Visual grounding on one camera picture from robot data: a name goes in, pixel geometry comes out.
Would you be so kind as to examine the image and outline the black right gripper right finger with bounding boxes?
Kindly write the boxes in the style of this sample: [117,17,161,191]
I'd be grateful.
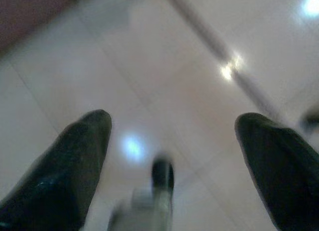
[234,112,319,231]

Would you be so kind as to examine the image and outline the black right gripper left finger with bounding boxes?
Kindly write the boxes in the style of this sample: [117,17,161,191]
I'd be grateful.
[0,109,112,231]

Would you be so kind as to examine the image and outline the dark brown cabinet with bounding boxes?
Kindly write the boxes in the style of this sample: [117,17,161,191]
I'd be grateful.
[0,0,83,59]

